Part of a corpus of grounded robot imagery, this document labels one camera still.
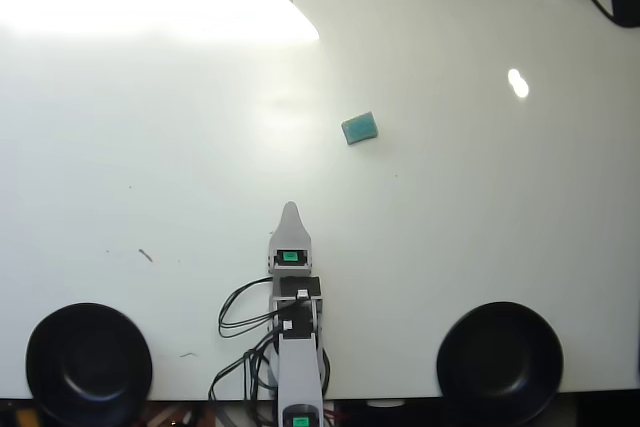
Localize yellow object under table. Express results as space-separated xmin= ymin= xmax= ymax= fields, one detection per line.
xmin=12 ymin=407 xmax=41 ymax=427

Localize white gripper green label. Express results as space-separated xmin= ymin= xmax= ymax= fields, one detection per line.
xmin=268 ymin=200 xmax=315 ymax=277

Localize red wires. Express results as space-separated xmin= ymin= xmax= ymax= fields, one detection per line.
xmin=323 ymin=404 xmax=352 ymax=424

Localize black round bowl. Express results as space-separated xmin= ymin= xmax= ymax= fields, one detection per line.
xmin=24 ymin=302 xmax=154 ymax=427
xmin=435 ymin=301 xmax=565 ymax=426

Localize blue foam cube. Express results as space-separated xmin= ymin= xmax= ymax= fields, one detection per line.
xmin=340 ymin=109 xmax=380 ymax=147

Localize black servo cable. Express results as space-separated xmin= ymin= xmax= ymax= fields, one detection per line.
xmin=217 ymin=276 xmax=282 ymax=340
xmin=207 ymin=334 xmax=281 ymax=417

